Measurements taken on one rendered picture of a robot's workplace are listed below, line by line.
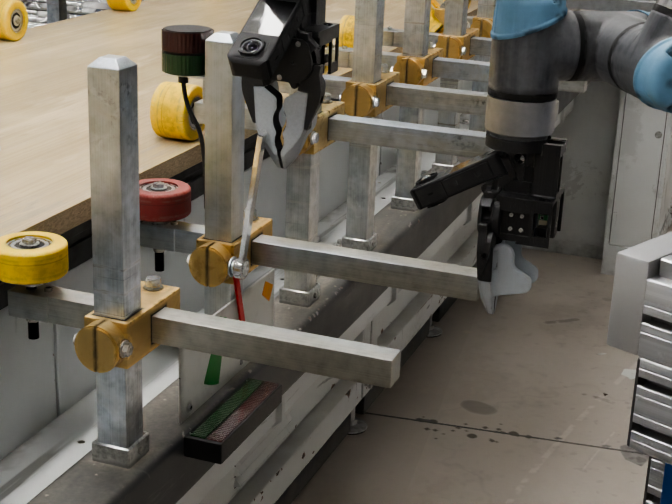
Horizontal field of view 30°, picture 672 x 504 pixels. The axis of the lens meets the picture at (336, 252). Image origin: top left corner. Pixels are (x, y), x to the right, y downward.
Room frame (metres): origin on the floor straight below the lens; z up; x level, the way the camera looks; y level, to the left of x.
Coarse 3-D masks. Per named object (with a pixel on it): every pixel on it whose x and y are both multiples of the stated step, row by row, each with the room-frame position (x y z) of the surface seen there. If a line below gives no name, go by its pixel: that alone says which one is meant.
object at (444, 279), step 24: (144, 240) 1.48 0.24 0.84; (168, 240) 1.47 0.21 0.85; (192, 240) 1.46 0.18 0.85; (264, 240) 1.43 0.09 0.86; (288, 240) 1.44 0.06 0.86; (264, 264) 1.43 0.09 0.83; (288, 264) 1.41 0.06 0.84; (312, 264) 1.40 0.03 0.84; (336, 264) 1.39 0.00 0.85; (360, 264) 1.38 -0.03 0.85; (384, 264) 1.37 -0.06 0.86; (408, 264) 1.37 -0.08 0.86; (432, 264) 1.37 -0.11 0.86; (408, 288) 1.36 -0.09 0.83; (432, 288) 1.35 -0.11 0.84; (456, 288) 1.34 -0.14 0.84
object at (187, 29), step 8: (176, 32) 1.41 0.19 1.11; (184, 32) 1.41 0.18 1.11; (192, 32) 1.41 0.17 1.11; (200, 32) 1.41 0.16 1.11; (184, 80) 1.43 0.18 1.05; (184, 88) 1.43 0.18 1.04; (184, 96) 1.43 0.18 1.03; (192, 112) 1.43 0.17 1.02; (192, 120) 1.43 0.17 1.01; (200, 128) 1.42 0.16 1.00; (200, 136) 1.42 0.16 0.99; (200, 144) 1.42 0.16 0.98
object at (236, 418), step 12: (264, 384) 1.37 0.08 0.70; (276, 384) 1.37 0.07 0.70; (252, 396) 1.33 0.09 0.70; (264, 396) 1.33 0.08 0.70; (240, 408) 1.30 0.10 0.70; (252, 408) 1.30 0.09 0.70; (228, 420) 1.27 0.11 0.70; (240, 420) 1.27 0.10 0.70; (216, 432) 1.24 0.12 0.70; (228, 432) 1.24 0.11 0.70
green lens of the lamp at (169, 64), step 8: (168, 56) 1.41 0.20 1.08; (176, 56) 1.40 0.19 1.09; (184, 56) 1.40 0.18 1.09; (192, 56) 1.40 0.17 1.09; (200, 56) 1.41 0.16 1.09; (168, 64) 1.41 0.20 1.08; (176, 64) 1.40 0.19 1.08; (184, 64) 1.40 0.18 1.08; (192, 64) 1.40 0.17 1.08; (200, 64) 1.41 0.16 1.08; (168, 72) 1.41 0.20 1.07; (176, 72) 1.40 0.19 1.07; (184, 72) 1.40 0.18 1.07; (192, 72) 1.40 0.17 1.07; (200, 72) 1.41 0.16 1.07
